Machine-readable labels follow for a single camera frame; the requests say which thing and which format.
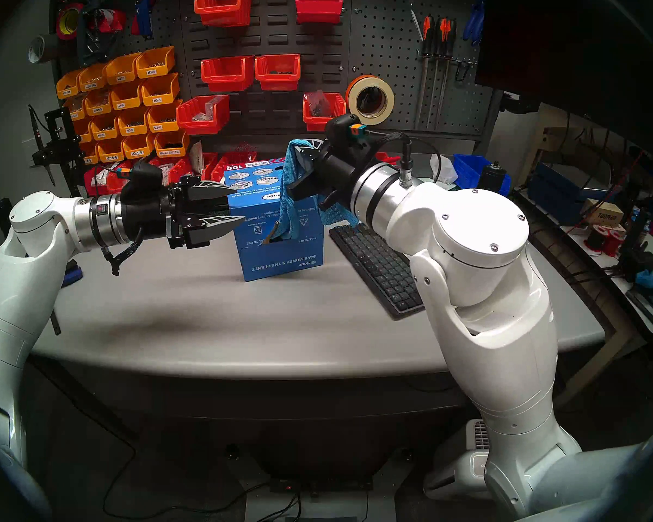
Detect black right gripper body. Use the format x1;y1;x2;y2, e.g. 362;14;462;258
305;146;371;225

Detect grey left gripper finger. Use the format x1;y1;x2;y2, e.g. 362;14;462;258
188;179;239;201
196;215;247;245

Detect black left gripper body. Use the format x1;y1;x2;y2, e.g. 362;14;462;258
119;178;210;251

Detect blue microfiber shop towel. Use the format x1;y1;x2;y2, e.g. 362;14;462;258
280;139;360;241

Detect blue shop towel box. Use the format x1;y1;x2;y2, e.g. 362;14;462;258
224;158;325;282

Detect red bin with black parts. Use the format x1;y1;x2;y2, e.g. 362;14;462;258
303;91;347;132

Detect red bin with red mesh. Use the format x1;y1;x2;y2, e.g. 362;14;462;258
212;150;259;182

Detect beige masking tape roll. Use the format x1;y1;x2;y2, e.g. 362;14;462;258
346;74;396;126

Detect red bin with white bags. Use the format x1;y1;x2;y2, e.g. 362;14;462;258
83;166;112;196

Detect red bin with clear bags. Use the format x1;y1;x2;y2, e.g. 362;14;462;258
176;95;231;136

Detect black computer keyboard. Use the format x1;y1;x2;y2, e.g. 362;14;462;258
329;223;426;320

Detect Kimtech tissue box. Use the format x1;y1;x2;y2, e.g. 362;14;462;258
433;154;459;185

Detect black metal stand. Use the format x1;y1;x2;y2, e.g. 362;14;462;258
28;105;93;198

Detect dark grey pegboard panel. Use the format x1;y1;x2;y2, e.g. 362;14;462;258
52;0;504;146

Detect blue plastic bin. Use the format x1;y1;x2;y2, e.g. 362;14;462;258
453;154;512;196

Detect deep red plastic storage bin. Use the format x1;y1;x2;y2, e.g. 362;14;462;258
295;0;344;25

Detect black cylindrical bottle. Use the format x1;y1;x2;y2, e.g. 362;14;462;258
478;162;509;192

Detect red white packet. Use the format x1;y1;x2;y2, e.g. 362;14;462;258
90;9;127;35

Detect red yellow tape roll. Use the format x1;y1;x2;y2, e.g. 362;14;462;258
56;3;85;41

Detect dark blue storage box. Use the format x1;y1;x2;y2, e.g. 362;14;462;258
533;162;626;225

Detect small cardboard box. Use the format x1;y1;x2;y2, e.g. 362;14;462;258
581;198;625;229

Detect black monitor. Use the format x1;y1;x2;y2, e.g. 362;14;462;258
475;0;653;157

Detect black power strip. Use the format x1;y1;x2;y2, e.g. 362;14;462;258
269;477;373;494

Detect white air purifier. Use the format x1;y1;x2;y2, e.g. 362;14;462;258
423;418;493;500

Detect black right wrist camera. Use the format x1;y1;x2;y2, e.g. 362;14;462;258
325;113;372;152

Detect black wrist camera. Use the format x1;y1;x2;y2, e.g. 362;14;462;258
325;113;372;152
117;161;165;201

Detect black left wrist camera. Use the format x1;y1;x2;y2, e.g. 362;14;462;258
117;161;165;201

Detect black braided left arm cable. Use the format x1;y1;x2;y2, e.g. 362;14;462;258
102;227;145;277

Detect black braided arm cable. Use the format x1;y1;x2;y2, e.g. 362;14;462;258
102;227;145;277
366;130;442;190

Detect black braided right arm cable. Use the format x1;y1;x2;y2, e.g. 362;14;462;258
366;130;442;190

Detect black handled screwdriver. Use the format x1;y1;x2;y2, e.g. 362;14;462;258
441;18;459;126

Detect blue handled hand tool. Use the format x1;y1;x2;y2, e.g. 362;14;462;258
133;0;156;39

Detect grey duct tape roll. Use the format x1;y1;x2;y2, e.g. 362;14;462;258
27;34;60;65

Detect blue handled pliers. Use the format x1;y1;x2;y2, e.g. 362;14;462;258
463;0;486;44

